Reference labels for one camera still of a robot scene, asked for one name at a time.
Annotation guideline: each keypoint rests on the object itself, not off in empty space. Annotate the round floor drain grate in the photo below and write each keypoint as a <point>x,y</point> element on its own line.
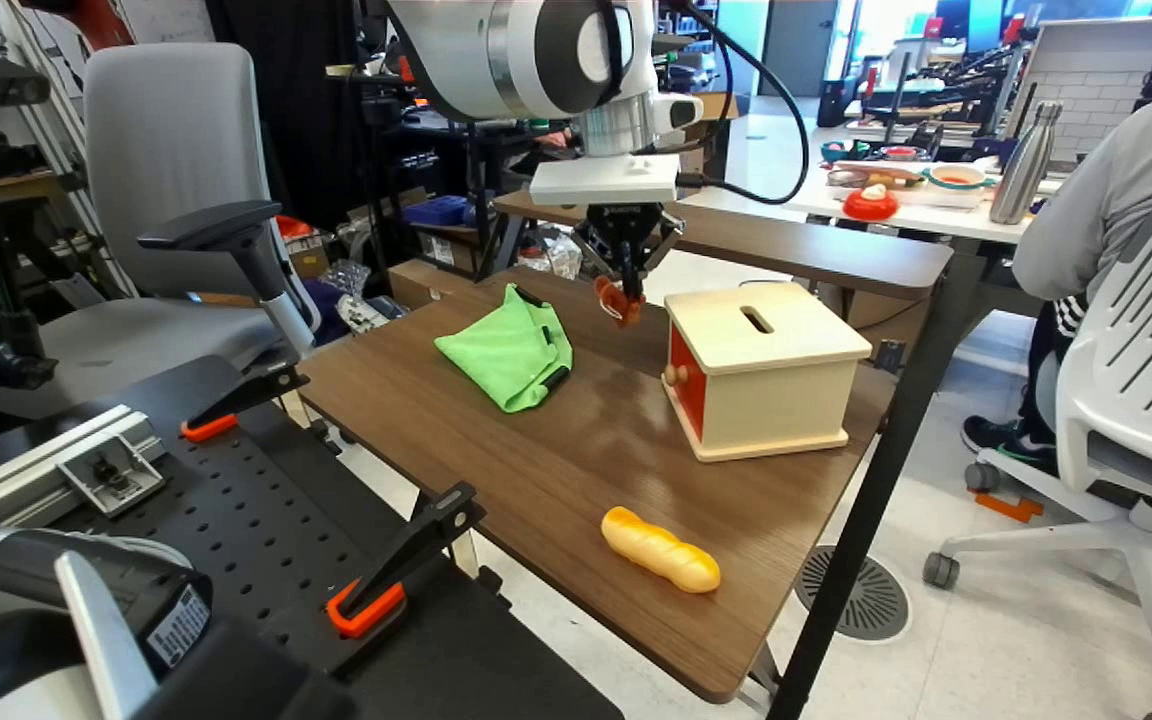
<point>868,601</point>

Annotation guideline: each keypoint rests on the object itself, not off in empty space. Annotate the wooden box with red inside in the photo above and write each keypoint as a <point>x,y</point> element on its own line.
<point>760,385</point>

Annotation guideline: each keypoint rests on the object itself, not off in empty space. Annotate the white board panel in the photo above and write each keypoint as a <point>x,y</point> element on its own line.
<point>1098,83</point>

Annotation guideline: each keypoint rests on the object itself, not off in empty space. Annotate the yellow toy bread loaf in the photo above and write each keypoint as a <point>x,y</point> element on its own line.
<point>663,549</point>

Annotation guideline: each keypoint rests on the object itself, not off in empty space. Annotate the person in gray hoodie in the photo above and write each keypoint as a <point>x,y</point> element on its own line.
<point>1111,202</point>

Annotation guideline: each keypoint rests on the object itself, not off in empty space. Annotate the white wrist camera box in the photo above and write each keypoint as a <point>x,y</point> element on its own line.
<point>602,182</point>

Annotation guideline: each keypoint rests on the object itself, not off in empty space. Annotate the gray office chair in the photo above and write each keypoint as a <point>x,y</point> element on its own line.
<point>169,134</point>

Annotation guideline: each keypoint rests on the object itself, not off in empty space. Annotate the white work table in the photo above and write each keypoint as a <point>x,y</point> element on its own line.
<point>949,214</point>

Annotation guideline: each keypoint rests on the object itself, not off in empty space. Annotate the black and white device housing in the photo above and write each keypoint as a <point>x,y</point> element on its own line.
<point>96,627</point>

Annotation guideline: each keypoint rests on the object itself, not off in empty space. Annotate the black perforated breadboard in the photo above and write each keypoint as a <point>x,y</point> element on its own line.
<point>270,532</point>

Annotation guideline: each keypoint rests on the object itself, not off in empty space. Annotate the red round object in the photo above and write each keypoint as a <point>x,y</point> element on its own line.
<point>868,204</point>

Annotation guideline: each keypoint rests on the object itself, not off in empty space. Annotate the aluminium profile rail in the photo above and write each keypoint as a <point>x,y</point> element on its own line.
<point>29,463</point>

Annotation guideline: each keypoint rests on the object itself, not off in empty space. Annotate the gray metal mounting plate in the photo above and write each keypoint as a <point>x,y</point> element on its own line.
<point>108,474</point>

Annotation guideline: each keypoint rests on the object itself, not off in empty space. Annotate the black metal table leg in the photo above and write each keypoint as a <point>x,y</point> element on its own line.
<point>868,492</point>

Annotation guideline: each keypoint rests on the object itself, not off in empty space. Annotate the white mesh office chair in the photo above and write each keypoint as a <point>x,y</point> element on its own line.
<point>1148,362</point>

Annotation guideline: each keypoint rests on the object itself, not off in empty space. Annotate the orange plush toy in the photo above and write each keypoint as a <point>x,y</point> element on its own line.
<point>612,315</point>

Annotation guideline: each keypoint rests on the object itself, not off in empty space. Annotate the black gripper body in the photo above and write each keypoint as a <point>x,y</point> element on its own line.
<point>628,228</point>

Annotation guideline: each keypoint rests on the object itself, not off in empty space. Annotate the brown wooden side table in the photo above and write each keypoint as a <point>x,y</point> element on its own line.
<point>843,254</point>

